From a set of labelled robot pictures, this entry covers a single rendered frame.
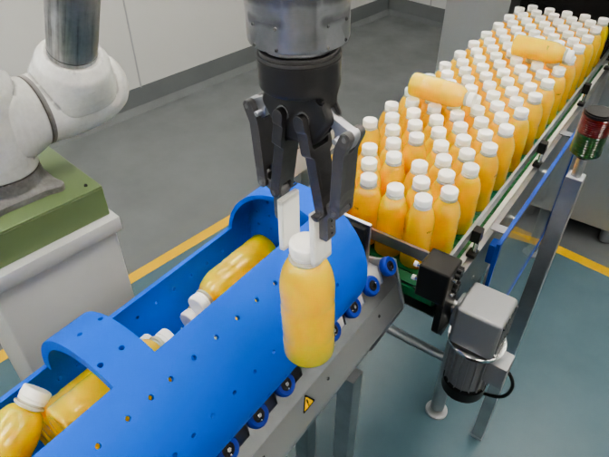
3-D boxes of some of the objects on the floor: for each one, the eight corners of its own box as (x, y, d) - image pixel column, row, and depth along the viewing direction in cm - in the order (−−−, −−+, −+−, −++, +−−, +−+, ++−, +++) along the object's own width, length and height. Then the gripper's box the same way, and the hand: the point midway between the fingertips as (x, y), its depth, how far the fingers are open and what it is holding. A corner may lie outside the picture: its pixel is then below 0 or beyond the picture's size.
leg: (327, 491, 176) (334, 374, 136) (337, 476, 179) (346, 359, 140) (343, 500, 173) (353, 386, 133) (352, 486, 177) (366, 370, 137)
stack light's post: (469, 435, 191) (564, 176, 121) (474, 426, 193) (569, 168, 124) (480, 441, 189) (583, 181, 119) (485, 432, 191) (587, 174, 122)
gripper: (202, 36, 49) (230, 239, 63) (352, 79, 40) (344, 303, 55) (258, 16, 53) (273, 210, 68) (404, 50, 45) (385, 264, 59)
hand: (304, 228), depth 59 cm, fingers closed on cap, 4 cm apart
